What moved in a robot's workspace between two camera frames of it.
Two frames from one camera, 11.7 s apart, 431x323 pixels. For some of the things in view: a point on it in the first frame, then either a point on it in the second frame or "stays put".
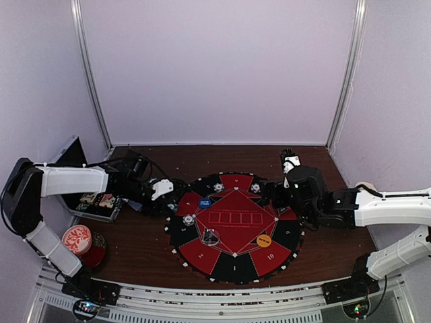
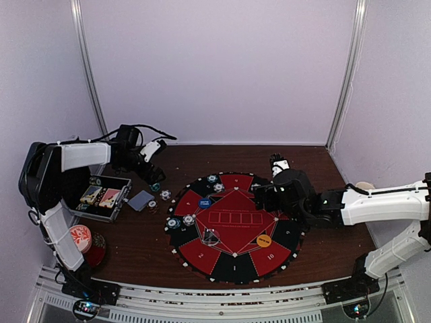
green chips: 174,207 -> 173,223
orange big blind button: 263,240 stays put
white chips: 188,220 stays put
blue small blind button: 205,202 stays put
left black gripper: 156,208 -> 151,180
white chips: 219,187 stays put
